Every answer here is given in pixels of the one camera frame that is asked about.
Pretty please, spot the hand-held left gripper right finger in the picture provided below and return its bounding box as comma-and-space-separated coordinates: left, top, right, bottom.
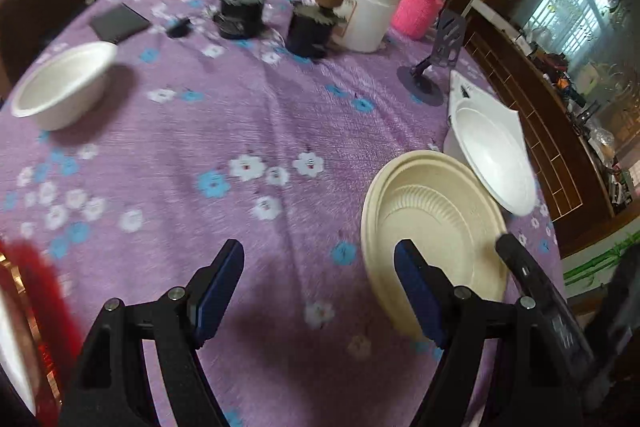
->
395, 239, 581, 427

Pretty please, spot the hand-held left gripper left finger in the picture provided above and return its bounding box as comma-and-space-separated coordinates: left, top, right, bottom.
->
60, 239, 246, 427

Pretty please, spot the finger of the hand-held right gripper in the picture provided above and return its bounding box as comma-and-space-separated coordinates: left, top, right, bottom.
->
495, 234, 567, 313

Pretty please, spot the cream ribbed plastic bowl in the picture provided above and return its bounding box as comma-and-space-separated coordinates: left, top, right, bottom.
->
361, 150, 511, 342

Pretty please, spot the red plate with gold print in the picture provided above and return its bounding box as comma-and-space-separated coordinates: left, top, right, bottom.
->
0, 237, 86, 425

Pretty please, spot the dark wooden cabinet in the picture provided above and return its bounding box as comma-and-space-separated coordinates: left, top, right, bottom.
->
445, 0, 640, 258

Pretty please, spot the purple floral tablecloth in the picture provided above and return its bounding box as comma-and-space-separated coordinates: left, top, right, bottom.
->
0, 0, 568, 427

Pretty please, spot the grey phone stand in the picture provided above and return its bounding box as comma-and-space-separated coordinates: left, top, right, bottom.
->
397, 9, 468, 106

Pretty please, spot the small black charger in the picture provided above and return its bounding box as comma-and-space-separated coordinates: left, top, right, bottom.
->
165, 18, 193, 38

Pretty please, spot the black jar with wooden lid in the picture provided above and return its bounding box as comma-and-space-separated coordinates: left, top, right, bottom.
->
286, 0, 347, 58

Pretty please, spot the black cylindrical device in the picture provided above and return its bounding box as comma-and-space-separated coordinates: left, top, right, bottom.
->
214, 0, 271, 40

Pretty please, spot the white plastic tub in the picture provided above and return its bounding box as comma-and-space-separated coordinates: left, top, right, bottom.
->
334, 0, 405, 54

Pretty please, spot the black smartphone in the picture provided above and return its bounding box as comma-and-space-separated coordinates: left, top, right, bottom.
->
90, 3, 152, 45

